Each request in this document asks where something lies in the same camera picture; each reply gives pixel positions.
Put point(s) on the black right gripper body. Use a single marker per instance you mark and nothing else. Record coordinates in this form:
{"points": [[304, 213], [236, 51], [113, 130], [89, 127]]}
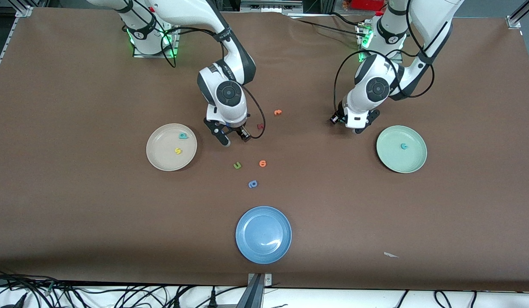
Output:
{"points": [[240, 129]]}

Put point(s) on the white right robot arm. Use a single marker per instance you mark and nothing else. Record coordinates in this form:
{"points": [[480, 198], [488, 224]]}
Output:
{"points": [[228, 94]]}

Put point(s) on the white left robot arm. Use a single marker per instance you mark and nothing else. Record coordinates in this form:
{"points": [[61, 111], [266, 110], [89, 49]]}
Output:
{"points": [[375, 87]]}

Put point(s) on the blue letter a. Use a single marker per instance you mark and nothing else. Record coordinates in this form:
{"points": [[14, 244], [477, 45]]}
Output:
{"points": [[252, 184]]}

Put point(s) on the green round plate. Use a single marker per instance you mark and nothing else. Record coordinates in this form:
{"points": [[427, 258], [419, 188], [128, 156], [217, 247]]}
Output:
{"points": [[397, 160]]}

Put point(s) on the beige round plate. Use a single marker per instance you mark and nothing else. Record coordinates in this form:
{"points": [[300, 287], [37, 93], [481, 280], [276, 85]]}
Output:
{"points": [[164, 154]]}

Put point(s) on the blue round plate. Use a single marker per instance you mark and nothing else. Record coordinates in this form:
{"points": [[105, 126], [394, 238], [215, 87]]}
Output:
{"points": [[263, 235]]}

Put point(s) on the red box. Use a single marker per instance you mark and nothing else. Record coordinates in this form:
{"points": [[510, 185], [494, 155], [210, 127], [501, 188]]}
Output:
{"points": [[367, 4]]}

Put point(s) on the grey metal box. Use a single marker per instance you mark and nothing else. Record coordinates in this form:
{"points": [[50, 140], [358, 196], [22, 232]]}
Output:
{"points": [[270, 5]]}

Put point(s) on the white paper scrap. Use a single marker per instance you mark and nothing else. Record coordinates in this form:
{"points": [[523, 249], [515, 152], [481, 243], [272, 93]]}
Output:
{"points": [[388, 255]]}

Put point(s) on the black plug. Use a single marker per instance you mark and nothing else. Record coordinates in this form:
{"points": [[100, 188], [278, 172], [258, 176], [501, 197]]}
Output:
{"points": [[213, 299], [19, 302], [176, 302]]}

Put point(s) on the brown table cover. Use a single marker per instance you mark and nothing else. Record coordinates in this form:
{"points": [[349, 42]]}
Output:
{"points": [[76, 214]]}

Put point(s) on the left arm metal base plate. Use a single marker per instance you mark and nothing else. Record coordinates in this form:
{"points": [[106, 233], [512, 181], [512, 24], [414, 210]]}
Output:
{"points": [[379, 61]]}

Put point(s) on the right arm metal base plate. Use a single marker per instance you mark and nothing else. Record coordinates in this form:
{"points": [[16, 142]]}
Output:
{"points": [[155, 56]]}

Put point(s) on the aluminium profile bracket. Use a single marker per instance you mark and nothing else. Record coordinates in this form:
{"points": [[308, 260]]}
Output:
{"points": [[255, 291]]}

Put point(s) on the aluminium frame corner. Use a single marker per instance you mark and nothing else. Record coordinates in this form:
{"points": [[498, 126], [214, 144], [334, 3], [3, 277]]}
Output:
{"points": [[514, 20]]}

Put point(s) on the aluminium frame profile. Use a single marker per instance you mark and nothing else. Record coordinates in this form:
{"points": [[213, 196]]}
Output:
{"points": [[22, 10]]}

